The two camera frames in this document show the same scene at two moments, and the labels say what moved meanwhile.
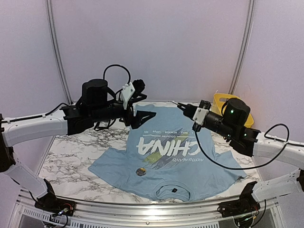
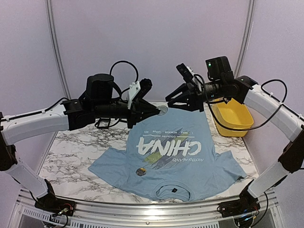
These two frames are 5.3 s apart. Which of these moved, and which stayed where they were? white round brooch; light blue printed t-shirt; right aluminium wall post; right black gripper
Moved: right black gripper
Stayed: right aluminium wall post; white round brooch; light blue printed t-shirt
